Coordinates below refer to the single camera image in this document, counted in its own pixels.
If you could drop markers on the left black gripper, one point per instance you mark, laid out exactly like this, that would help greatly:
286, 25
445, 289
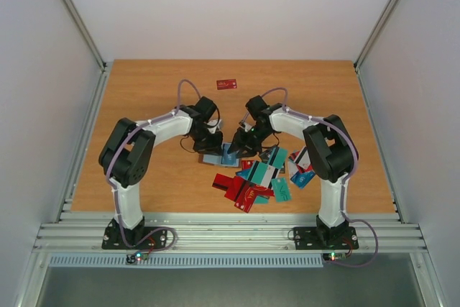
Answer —
215, 148

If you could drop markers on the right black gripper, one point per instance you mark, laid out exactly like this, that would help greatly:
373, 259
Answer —
246, 140

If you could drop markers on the blue card bottom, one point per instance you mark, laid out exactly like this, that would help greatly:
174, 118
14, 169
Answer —
228, 159

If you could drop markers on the blue card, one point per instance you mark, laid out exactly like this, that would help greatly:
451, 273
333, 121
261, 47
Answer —
228, 159
244, 173
301, 180

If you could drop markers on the brown leather card holder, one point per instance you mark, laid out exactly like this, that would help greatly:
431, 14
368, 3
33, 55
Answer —
210, 159

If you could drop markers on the teal card bottom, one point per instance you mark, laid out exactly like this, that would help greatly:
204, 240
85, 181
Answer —
257, 172

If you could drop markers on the teal card with stripe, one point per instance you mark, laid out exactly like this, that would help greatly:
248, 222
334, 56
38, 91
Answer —
277, 157

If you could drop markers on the red VIP card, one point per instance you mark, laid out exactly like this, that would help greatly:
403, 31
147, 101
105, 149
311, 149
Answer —
246, 199

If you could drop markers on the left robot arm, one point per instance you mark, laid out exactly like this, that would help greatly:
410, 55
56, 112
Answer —
125, 157

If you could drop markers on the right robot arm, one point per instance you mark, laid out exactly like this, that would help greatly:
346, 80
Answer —
333, 156

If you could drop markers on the small red card top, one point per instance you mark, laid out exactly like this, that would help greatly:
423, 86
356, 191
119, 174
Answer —
247, 164

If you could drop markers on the blue card centre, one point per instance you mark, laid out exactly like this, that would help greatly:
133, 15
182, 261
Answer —
244, 173

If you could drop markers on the red card left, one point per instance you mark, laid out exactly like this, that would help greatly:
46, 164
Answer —
236, 187

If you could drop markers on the dark red striped card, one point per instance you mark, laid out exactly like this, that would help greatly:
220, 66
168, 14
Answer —
222, 182

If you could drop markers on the white card centre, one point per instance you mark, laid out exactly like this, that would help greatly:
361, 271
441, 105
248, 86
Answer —
269, 174

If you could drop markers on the lone red card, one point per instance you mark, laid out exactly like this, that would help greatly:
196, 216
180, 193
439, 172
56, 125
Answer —
226, 84

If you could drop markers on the white card with stripe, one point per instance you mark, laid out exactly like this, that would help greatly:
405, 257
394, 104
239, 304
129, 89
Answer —
301, 160

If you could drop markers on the blue card right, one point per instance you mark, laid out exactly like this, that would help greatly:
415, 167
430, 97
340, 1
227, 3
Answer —
301, 180

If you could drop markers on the left circuit board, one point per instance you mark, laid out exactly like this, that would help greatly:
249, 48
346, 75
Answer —
136, 258

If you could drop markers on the circuit board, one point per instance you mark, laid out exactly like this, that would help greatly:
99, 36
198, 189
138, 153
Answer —
136, 258
334, 256

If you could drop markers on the right circuit board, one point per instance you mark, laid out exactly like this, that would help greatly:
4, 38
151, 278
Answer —
334, 256

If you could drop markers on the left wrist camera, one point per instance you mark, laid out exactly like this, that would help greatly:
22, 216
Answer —
215, 125

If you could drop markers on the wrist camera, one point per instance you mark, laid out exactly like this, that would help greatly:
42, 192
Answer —
215, 125
245, 126

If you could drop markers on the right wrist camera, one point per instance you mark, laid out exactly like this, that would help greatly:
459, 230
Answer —
245, 126

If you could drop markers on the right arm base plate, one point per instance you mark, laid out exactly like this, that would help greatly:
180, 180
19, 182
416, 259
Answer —
312, 237

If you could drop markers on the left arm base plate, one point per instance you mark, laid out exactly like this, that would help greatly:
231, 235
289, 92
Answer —
158, 237

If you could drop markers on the aluminium frame rails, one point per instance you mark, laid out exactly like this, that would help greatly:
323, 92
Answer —
227, 233

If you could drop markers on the left frame post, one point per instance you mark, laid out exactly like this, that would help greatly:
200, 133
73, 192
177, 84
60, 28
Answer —
84, 32

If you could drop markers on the frame post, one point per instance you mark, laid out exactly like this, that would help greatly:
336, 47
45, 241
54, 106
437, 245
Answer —
84, 32
376, 31

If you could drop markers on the grey slotted cable duct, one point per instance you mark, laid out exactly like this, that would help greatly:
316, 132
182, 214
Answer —
189, 261

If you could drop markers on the right frame post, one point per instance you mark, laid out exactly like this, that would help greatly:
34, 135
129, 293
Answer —
376, 31

